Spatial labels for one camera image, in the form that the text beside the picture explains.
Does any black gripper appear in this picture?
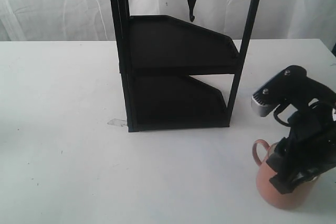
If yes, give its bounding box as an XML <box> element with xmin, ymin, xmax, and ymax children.
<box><xmin>269</xmin><ymin>102</ymin><xmax>335</xmax><ymax>194</ymax></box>

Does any terracotta pink mug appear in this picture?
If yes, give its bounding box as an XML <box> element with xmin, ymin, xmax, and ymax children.
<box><xmin>252</xmin><ymin>139</ymin><xmax>319</xmax><ymax>210</ymax></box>

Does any black two-tier shelf rack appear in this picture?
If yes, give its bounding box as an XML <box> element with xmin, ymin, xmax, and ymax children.
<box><xmin>110</xmin><ymin>0</ymin><xmax>260</xmax><ymax>132</ymax></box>

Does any clear tape piece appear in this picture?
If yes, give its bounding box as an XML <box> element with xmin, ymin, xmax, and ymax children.
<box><xmin>107</xmin><ymin>119</ymin><xmax>128</xmax><ymax>127</ymax></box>

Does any white backdrop curtain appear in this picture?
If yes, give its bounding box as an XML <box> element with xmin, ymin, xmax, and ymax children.
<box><xmin>1</xmin><ymin>0</ymin><xmax>335</xmax><ymax>47</ymax></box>

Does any black cable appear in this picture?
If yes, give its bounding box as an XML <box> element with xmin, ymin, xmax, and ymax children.
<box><xmin>272</xmin><ymin>98</ymin><xmax>321</xmax><ymax>126</ymax></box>

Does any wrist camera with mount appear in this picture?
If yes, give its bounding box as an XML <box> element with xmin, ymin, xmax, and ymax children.
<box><xmin>251</xmin><ymin>65</ymin><xmax>335</xmax><ymax>117</ymax></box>

